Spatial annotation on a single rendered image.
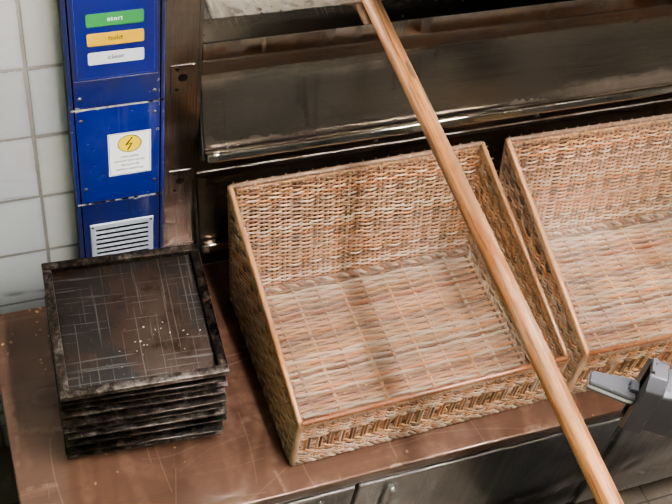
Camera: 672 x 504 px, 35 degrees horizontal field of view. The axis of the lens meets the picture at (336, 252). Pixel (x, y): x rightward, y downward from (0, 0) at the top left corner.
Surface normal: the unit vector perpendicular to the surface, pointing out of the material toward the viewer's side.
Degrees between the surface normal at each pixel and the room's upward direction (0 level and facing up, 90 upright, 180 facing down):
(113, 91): 90
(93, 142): 90
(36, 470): 0
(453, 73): 70
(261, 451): 0
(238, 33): 0
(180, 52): 90
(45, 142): 90
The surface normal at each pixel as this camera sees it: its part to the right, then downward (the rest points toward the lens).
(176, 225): 0.32, 0.76
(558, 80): 0.35, 0.51
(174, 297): 0.13, -0.62
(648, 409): -0.27, 0.71
